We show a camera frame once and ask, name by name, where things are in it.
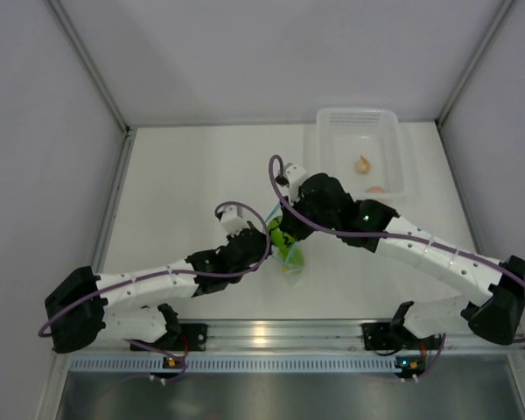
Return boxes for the green fake leaf vegetable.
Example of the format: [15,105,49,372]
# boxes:
[280,247,305,270]

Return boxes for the left aluminium frame post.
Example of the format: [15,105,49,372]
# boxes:
[45,0,135,132]

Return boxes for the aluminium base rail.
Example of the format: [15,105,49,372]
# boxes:
[104,318,525,354]

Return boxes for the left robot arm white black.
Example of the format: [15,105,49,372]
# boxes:
[38,227,271,354]

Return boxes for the pink fake egg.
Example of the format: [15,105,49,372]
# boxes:
[366,186,385,193]

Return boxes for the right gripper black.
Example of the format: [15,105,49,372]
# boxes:
[280,189,339,242]

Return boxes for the clear zip top bag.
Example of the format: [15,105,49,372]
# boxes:
[265,203,305,287]

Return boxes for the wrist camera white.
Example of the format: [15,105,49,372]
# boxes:
[276,163,308,197]
[216,205,249,235]

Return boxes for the green fake melon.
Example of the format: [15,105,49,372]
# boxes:
[269,215,296,250]

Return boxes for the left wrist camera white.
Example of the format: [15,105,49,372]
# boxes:
[216,205,249,235]

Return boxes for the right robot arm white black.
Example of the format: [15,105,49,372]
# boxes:
[271,168,525,347]

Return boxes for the white plastic basket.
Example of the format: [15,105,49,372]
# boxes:
[316,107,410,201]

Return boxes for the beige fake garlic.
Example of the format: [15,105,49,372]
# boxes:
[355,155,372,174]

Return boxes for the white slotted cable duct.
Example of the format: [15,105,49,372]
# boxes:
[69,354,420,374]

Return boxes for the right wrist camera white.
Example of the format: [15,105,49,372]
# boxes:
[276,163,308,197]

